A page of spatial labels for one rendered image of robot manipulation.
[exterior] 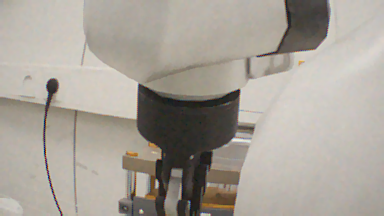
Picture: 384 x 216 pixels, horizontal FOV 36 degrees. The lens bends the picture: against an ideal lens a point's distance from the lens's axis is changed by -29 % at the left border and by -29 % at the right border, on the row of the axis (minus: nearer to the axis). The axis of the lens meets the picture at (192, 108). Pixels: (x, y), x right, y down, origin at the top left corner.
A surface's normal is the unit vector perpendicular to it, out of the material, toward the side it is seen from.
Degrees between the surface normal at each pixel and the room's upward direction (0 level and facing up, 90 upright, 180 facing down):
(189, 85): 111
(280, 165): 84
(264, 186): 88
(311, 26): 120
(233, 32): 126
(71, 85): 90
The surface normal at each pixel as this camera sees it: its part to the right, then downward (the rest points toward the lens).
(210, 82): 0.35, 0.41
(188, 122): 0.02, 0.39
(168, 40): 0.57, 0.62
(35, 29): -0.20, 0.03
